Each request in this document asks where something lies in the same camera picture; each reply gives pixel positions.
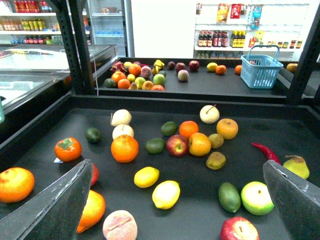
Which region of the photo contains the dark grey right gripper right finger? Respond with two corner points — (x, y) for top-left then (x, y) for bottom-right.
(262, 160), (320, 240)

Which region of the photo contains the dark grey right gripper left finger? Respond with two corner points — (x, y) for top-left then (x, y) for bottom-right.
(0, 159), (93, 240)

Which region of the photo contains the yellow lemon smaller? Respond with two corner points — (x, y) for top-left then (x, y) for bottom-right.
(133, 166), (160, 189)

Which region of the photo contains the yellow lemon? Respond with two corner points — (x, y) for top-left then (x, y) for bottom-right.
(152, 180), (181, 210)
(206, 62), (218, 73)

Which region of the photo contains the yellow pear right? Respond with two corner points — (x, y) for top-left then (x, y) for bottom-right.
(283, 155), (310, 180)

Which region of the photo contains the orange fruit behind left finger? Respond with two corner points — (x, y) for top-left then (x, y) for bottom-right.
(76, 190), (106, 234)

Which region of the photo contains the bright green apple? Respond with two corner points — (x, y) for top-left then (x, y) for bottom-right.
(240, 181), (274, 216)

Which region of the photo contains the orange tangerine far left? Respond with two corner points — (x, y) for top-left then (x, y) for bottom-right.
(0, 167), (35, 204)

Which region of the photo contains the white price tag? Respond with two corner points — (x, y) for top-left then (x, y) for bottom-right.
(53, 158), (63, 164)

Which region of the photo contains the red chili pepper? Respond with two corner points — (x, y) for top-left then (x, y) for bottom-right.
(251, 142), (281, 164)

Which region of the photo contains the red fruit behind left finger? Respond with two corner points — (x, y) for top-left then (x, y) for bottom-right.
(91, 164), (100, 187)

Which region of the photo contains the pink peach front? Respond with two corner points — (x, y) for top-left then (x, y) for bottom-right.
(102, 210), (138, 240)

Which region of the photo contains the orange persimmon green calyx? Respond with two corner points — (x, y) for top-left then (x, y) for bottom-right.
(54, 137), (82, 163)

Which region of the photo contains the red apple front right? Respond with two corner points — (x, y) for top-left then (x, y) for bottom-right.
(219, 216), (260, 240)

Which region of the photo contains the dark green lime left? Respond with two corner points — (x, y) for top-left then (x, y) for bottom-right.
(85, 127), (102, 144)

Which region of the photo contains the brown kiwi lower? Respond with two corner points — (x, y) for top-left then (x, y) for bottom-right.
(206, 151), (226, 170)

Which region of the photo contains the brown kiwi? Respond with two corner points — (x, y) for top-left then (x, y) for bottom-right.
(206, 151), (226, 170)
(208, 133), (224, 149)

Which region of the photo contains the large orange centre left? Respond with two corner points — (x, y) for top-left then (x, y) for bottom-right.
(110, 134), (139, 164)

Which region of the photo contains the large orange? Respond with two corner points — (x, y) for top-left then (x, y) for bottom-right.
(110, 134), (139, 164)
(128, 63), (142, 77)

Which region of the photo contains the golden yellow apple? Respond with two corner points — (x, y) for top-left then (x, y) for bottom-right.
(216, 118), (239, 140)

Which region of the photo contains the brown kiwi upper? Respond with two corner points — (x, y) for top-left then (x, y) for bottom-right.
(208, 133), (224, 149)

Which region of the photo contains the white pear lower left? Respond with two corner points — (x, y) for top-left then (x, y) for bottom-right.
(112, 124), (135, 140)

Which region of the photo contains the yellow orange persimmon centre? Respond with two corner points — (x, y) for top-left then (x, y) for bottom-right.
(188, 132), (212, 157)

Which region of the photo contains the white pear upper left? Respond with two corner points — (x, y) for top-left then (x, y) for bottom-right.
(110, 109), (132, 127)

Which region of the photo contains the green lime centre lower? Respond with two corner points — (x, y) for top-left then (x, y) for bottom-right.
(145, 138), (166, 154)

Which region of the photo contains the white pear with stem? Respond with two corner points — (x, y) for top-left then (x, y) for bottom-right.
(199, 105), (220, 125)

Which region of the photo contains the small orange mandarin centre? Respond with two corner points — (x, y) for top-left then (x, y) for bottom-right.
(179, 120), (199, 140)

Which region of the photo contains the red apple centre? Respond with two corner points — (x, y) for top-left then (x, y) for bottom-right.
(165, 134), (189, 157)

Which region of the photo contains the small blue basket far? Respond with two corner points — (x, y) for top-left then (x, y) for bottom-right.
(240, 45), (284, 89)

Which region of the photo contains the glass top freezer chest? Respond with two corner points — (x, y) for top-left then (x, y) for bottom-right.
(0, 43), (118, 108)

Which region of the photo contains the green lime centre upper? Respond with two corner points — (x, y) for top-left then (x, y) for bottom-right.
(160, 121), (179, 137)

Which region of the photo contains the far orange mandarin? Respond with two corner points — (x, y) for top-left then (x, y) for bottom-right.
(215, 65), (227, 75)

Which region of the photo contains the far large orange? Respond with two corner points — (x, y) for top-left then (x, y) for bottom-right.
(128, 63), (142, 77)

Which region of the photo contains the far green apple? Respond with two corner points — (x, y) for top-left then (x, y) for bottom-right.
(152, 73), (166, 87)

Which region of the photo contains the far pink peach alone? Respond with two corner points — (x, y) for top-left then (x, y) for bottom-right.
(177, 69), (189, 82)

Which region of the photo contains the far dark red apple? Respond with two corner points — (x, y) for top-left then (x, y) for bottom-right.
(188, 60), (200, 73)

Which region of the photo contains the far banana bunch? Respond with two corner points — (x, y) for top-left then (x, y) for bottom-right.
(152, 59), (165, 75)

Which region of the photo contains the black shelf upright post right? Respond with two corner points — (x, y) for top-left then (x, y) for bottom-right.
(286, 6), (320, 105)

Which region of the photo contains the black shelf upright post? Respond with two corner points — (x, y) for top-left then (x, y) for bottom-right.
(286, 6), (320, 105)
(48, 0), (96, 95)

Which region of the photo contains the black shelf upright post left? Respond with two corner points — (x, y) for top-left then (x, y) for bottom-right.
(48, 0), (96, 95)

